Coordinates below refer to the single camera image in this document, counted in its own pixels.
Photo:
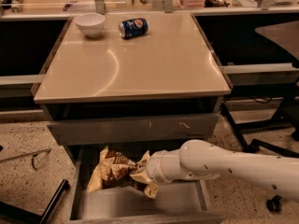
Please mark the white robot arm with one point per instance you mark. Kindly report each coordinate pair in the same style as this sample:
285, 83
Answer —
198, 159

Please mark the grey drawer cabinet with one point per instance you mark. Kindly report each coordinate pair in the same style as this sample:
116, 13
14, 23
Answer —
168, 71

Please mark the top drawer front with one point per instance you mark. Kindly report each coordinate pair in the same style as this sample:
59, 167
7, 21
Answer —
133, 129

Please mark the black chair leg left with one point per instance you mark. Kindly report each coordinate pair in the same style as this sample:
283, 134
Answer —
41, 211

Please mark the blue pepsi can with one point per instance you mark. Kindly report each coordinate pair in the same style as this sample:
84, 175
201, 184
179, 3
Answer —
133, 28

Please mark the white ceramic bowl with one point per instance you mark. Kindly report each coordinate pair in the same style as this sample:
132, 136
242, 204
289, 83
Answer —
90, 24

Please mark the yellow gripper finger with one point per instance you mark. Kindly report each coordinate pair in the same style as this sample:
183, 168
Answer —
141, 177
143, 162

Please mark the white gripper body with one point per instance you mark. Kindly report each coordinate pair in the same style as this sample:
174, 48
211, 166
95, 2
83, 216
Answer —
154, 168

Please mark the black desk leg frame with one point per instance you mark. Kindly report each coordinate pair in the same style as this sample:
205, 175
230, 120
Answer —
276, 122

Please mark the open middle drawer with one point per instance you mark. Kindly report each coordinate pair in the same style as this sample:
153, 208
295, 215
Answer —
177, 203

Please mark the brown chip bag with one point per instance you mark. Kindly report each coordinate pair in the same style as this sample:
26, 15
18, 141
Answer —
113, 170

